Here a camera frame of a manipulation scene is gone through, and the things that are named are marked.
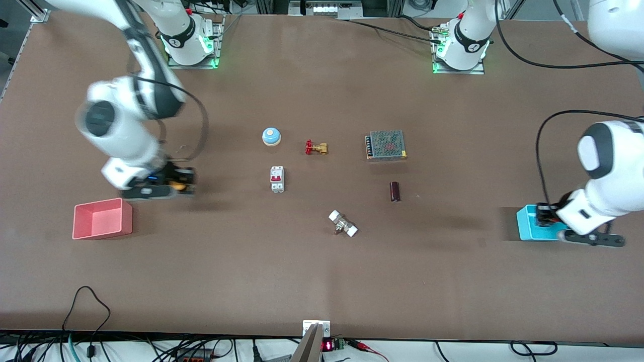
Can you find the black looped thin cable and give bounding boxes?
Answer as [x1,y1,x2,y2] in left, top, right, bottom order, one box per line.
[61,286,112,357]

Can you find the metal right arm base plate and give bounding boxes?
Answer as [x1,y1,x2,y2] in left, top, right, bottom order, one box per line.
[167,14,225,69]

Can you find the grey metal bar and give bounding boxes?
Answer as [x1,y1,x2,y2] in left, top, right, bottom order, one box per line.
[291,323,323,362]

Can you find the red clip lead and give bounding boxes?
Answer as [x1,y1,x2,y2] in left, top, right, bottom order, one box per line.
[346,339,391,362]

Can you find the black cable across table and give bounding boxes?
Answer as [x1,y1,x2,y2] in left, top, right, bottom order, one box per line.
[342,14,444,44]

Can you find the metal fitting white caps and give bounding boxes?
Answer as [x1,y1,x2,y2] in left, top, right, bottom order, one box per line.
[329,210,359,237]

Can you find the cyan plastic box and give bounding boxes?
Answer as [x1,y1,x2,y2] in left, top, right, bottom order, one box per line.
[516,204,572,241]

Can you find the pink plastic box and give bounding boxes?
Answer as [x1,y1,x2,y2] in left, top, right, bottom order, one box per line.
[72,198,133,240]

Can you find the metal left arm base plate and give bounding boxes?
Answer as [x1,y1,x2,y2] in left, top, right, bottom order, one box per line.
[432,25,486,75]

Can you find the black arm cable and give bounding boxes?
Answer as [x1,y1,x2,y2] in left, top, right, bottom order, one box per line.
[128,73,210,164]
[493,0,644,208]

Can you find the metal mesh power supply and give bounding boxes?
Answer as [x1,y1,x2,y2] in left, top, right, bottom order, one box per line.
[365,130,408,161]

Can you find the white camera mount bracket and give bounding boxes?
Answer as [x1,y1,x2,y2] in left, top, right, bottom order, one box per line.
[302,320,331,338]

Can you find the black power strip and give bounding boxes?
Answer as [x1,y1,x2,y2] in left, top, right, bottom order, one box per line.
[171,349,213,362]

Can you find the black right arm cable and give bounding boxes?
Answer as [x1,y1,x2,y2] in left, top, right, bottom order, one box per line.
[128,73,210,164]

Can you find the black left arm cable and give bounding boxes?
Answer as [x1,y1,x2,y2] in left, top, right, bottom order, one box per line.
[493,0,644,208]

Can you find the white lit device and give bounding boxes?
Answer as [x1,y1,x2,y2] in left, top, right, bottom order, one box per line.
[289,0,363,19]

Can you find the black coiled cable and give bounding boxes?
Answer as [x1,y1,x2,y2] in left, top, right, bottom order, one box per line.
[510,340,558,357]

